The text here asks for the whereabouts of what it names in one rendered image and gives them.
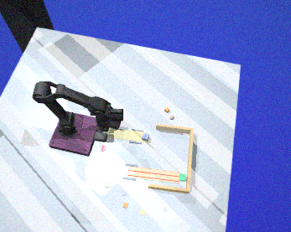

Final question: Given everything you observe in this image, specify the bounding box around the light blue cube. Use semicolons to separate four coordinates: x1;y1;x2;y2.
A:
142;133;149;141

